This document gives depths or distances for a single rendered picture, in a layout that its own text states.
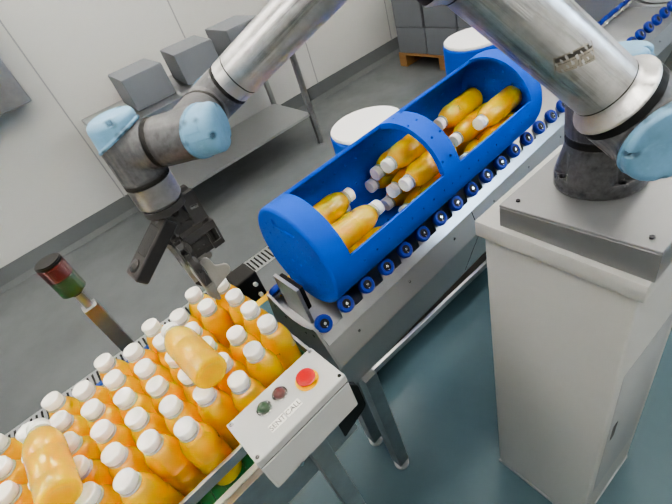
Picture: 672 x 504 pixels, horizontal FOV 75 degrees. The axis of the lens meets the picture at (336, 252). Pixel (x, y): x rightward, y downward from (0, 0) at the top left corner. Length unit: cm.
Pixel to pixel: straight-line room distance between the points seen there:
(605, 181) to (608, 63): 27
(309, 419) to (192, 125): 50
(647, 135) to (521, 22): 21
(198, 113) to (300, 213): 38
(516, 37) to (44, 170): 390
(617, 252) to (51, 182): 397
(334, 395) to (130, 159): 50
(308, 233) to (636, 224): 58
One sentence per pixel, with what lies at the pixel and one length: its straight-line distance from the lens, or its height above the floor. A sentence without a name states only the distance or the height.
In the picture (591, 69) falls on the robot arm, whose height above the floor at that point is 149.
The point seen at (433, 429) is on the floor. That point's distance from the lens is 194.
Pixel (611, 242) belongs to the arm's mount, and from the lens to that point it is 81.
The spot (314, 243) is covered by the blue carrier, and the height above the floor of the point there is 118.
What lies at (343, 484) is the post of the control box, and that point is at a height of 76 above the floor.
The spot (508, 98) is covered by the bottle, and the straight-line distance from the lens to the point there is 145.
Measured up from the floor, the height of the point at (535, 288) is 102.
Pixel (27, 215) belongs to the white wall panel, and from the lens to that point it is 429.
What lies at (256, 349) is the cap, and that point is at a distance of 91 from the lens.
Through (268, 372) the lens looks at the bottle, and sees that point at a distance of 93.
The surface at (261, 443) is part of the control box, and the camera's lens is 78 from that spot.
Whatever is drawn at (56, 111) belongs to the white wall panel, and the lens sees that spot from 413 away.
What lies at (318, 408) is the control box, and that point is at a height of 109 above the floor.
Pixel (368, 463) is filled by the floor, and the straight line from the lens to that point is 193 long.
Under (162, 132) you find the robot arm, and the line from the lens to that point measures 68.
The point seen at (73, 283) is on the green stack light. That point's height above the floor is 119.
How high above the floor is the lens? 174
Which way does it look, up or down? 39 degrees down
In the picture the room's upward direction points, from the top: 20 degrees counter-clockwise
